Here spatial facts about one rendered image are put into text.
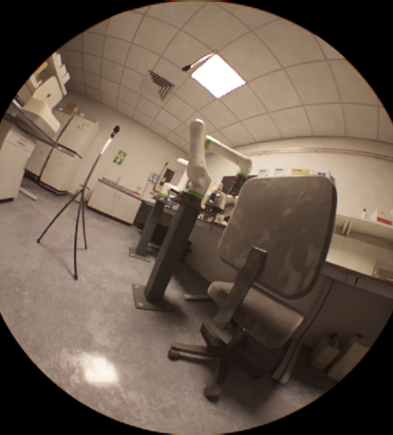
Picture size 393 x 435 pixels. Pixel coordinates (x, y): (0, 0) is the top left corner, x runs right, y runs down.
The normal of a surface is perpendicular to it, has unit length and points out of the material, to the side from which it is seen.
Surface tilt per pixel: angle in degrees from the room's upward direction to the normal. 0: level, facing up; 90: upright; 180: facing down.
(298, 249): 90
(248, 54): 180
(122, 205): 90
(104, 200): 90
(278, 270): 90
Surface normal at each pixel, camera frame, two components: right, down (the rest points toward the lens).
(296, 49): -0.40, 0.91
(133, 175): 0.55, 0.18
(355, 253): -0.73, -0.36
